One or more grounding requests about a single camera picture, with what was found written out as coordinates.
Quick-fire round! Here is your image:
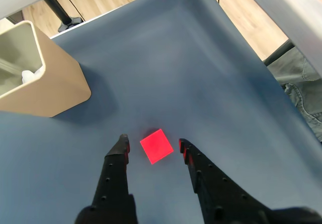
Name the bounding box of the red cube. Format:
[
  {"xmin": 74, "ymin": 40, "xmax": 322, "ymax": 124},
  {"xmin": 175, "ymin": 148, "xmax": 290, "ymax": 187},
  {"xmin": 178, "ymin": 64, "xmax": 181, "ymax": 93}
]
[{"xmin": 139, "ymin": 128, "xmax": 175, "ymax": 166}]

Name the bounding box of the black tripod stand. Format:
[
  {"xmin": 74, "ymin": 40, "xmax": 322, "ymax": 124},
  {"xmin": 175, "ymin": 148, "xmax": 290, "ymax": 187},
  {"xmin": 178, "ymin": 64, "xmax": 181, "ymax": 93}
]
[{"xmin": 44, "ymin": 0, "xmax": 84, "ymax": 33}]

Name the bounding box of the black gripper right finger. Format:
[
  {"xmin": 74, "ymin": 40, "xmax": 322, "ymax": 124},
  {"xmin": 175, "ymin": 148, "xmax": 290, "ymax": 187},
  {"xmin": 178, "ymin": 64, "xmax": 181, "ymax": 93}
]
[{"xmin": 178, "ymin": 138, "xmax": 272, "ymax": 224}]

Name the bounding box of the beige square box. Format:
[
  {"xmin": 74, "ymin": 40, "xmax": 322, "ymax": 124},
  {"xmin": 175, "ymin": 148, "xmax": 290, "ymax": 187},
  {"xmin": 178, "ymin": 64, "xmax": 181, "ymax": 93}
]
[{"xmin": 0, "ymin": 20, "xmax": 92, "ymax": 118}]

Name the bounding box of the person's leg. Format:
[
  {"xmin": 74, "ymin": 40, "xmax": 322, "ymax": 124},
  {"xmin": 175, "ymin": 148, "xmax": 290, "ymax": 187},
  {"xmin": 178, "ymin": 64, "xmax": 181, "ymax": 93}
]
[{"xmin": 266, "ymin": 46, "xmax": 322, "ymax": 143}]

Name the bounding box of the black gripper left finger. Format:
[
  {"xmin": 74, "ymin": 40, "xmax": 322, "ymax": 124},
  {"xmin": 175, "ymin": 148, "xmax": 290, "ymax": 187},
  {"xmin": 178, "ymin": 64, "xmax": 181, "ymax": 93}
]
[{"xmin": 75, "ymin": 133, "xmax": 138, "ymax": 224}]

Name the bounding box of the white crumpled tissue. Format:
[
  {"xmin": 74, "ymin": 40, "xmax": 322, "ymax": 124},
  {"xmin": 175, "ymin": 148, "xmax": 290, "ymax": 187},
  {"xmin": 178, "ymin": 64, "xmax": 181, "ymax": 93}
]
[{"xmin": 21, "ymin": 66, "xmax": 45, "ymax": 84}]

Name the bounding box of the dark grey table mat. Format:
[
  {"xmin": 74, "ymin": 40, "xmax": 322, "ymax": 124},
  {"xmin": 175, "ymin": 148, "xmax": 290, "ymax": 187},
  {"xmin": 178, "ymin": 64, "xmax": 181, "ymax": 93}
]
[{"xmin": 0, "ymin": 0, "xmax": 322, "ymax": 224}]

